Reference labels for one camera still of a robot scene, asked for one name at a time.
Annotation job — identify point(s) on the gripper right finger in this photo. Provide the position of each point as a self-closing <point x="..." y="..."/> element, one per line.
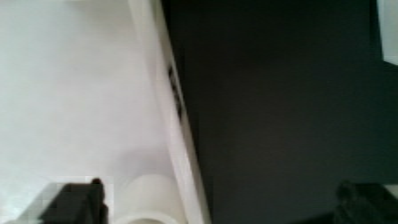
<point x="367" y="204"/>

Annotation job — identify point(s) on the white square tabletop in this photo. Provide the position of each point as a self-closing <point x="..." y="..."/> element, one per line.
<point x="93" y="116"/>

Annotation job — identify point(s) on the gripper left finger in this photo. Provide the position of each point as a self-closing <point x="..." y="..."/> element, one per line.
<point x="68" y="204"/>

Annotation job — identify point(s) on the white L-shaped obstacle fence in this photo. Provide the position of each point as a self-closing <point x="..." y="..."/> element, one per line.
<point x="388" y="22"/>

